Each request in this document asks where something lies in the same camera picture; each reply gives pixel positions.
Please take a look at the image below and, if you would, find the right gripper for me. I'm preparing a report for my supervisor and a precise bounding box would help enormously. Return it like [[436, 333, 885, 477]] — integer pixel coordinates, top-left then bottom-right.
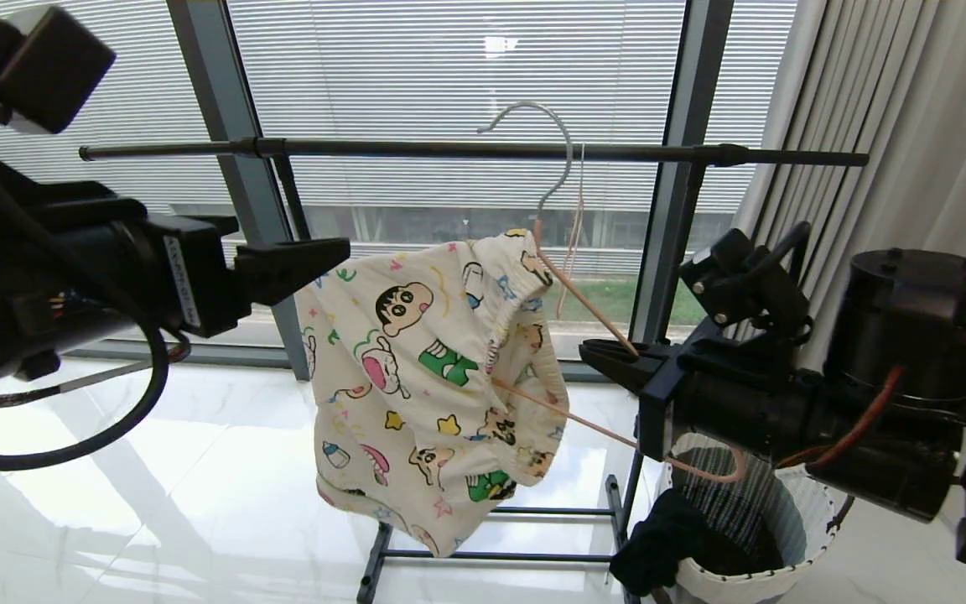
[[636, 336, 825, 468]]

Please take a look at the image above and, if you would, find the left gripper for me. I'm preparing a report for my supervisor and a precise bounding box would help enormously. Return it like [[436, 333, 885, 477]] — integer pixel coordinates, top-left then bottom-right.
[[29, 215, 239, 351]]

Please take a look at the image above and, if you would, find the pink clothes hanger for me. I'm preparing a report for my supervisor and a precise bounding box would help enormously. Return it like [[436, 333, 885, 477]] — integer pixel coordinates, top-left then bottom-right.
[[552, 143, 589, 321], [477, 101, 749, 486]]

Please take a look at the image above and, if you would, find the cream printed garment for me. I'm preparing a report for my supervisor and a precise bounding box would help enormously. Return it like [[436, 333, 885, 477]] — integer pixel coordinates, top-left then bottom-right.
[[294, 228, 573, 560]]

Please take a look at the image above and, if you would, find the white laundry basket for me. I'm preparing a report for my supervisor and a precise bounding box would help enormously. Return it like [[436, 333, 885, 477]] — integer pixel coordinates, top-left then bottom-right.
[[655, 432, 841, 604]]

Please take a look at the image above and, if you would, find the black clothes rack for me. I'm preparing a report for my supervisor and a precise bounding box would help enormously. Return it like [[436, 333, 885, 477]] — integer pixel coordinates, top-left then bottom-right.
[[79, 137, 870, 604]]

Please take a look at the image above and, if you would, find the black garment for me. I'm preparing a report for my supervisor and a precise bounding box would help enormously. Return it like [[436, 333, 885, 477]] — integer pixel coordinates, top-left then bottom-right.
[[609, 489, 786, 598]]

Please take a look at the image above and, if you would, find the beige curtain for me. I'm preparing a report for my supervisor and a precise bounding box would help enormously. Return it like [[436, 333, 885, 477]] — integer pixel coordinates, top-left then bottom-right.
[[730, 0, 966, 395]]

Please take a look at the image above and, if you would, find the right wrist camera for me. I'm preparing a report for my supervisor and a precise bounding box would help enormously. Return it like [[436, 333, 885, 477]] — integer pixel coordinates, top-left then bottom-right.
[[678, 226, 815, 346]]

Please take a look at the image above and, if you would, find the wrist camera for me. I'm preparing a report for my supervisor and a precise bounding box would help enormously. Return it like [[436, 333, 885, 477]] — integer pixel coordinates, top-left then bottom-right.
[[678, 226, 815, 346], [0, 7, 148, 221]]

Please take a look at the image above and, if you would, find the black cable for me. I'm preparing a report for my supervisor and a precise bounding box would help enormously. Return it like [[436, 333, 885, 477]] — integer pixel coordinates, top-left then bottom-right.
[[0, 319, 171, 472], [751, 221, 813, 282]]

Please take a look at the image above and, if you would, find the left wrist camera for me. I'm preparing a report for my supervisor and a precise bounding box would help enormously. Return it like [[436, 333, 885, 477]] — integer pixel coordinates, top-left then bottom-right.
[[0, 7, 148, 221]]

